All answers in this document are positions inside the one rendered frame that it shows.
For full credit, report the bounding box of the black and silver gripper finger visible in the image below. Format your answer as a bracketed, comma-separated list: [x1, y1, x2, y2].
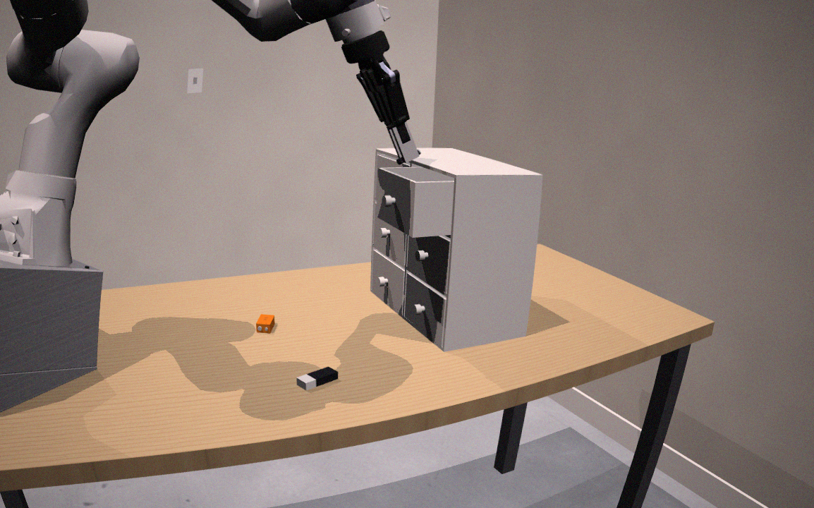
[356, 69, 402, 158]
[365, 62, 420, 163]

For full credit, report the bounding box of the grey drawer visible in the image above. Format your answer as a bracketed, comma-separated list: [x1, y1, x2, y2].
[373, 206, 406, 265]
[372, 250, 405, 315]
[407, 236, 451, 293]
[376, 167, 454, 238]
[375, 155, 410, 197]
[405, 273, 447, 346]

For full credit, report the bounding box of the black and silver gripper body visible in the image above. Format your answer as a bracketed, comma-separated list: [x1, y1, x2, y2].
[341, 30, 390, 87]

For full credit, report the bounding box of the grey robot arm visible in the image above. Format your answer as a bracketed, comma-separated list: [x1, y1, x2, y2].
[0, 0, 391, 266]

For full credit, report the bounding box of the orange nine-volt battery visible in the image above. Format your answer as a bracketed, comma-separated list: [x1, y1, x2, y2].
[256, 314, 274, 334]

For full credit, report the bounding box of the white chest of drawers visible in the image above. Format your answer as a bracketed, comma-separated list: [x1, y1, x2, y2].
[370, 148, 542, 352]

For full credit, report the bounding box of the black cylindrical battery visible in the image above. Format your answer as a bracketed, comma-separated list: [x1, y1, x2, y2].
[396, 149, 421, 165]

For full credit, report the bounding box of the black and white eraser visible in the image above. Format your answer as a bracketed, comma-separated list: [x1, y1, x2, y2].
[296, 366, 338, 390]

